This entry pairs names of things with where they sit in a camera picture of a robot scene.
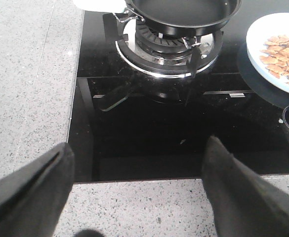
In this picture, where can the brown meat pieces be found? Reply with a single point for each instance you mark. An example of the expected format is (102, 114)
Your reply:
(276, 56)

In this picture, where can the black frying pan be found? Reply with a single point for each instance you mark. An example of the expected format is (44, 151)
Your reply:
(216, 12)

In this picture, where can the left black pan support grate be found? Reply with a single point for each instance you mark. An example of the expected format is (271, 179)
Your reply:
(122, 35)

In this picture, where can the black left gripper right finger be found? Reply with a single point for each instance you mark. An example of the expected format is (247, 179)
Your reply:
(243, 203)

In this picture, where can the black glass gas cooktop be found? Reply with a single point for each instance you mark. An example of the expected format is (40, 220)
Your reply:
(127, 125)

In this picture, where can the light blue plate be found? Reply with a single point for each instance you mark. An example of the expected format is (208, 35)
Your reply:
(258, 33)

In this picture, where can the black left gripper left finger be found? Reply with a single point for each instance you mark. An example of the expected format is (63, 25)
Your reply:
(33, 197)

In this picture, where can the left black gas burner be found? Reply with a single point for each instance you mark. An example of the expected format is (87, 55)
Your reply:
(169, 47)

